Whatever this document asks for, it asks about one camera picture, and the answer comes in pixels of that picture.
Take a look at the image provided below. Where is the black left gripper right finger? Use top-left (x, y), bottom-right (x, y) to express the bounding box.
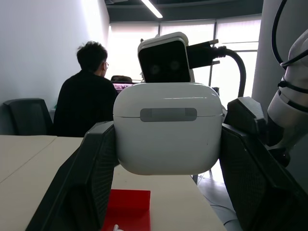
top-left (218, 123), bottom-right (308, 231)

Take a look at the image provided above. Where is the white earbuds charging case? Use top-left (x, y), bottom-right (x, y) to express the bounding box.
top-left (113, 82), bottom-right (226, 176)

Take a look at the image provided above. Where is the black camera cable with connector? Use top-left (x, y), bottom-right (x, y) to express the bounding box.
top-left (187, 39), bottom-right (247, 99)

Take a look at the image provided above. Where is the long ceiling light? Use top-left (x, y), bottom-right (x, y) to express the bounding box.
top-left (140, 0), bottom-right (164, 19)

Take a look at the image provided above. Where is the black looping arm cable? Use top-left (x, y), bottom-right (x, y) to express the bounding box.
top-left (271, 0), bottom-right (308, 71)

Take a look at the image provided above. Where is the black office chair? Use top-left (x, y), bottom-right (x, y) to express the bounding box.
top-left (2, 98), bottom-right (54, 136)

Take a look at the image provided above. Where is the person in black sweater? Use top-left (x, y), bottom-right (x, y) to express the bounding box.
top-left (53, 40), bottom-right (119, 138)

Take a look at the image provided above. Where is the computer monitor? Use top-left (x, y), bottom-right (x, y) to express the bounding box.
top-left (113, 82), bottom-right (136, 91)

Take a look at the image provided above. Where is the black chair headrest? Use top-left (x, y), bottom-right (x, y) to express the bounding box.
top-left (110, 75), bottom-right (133, 84)

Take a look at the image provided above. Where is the red plastic bin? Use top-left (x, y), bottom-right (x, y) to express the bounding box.
top-left (102, 189), bottom-right (152, 231)

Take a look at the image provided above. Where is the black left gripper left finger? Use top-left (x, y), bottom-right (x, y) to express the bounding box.
top-left (25, 120), bottom-right (120, 231)

